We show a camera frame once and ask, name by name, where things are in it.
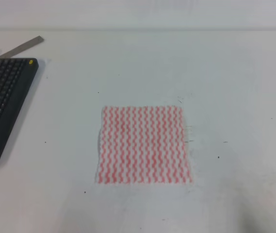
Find pink white striped towel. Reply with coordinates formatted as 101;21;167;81
95;105;192;184

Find steel ruler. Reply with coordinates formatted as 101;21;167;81
0;36;44;59

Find black keyboard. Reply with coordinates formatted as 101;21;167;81
0;58;39;158

